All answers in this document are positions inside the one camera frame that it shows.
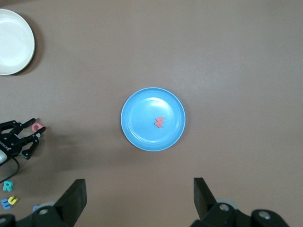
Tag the red letter w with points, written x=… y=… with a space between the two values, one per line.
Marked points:
x=159 y=122

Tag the pink letter Q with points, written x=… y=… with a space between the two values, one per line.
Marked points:
x=34 y=127

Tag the teal letter R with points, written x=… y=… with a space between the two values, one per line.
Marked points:
x=7 y=186

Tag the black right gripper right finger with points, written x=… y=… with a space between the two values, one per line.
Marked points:
x=206 y=203

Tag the beige plate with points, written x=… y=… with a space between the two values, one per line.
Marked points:
x=14 y=42

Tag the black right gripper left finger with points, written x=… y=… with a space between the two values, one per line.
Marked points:
x=71 y=203

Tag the blue plate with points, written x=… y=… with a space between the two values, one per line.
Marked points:
x=142 y=132

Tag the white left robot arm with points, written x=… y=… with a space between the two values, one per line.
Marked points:
x=2 y=158

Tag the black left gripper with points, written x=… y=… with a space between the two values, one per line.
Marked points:
x=9 y=139

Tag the yellow letter u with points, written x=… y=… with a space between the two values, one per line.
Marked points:
x=13 y=201

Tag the blue letter E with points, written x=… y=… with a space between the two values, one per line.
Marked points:
x=5 y=204

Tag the brown table cover sheet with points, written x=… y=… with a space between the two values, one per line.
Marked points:
x=213 y=59

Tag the blue letter g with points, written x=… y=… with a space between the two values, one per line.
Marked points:
x=36 y=207

